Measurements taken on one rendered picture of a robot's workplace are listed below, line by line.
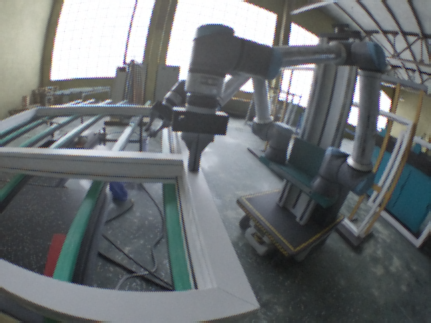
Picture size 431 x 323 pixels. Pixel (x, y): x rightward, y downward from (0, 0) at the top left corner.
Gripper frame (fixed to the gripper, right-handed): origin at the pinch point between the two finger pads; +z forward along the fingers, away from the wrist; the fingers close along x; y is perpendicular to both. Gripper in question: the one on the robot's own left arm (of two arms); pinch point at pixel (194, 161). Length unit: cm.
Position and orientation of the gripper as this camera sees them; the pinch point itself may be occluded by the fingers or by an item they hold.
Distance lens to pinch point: 46.0
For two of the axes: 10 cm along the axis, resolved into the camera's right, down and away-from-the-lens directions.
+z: -1.6, 9.1, 3.9
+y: 2.5, 4.2, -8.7
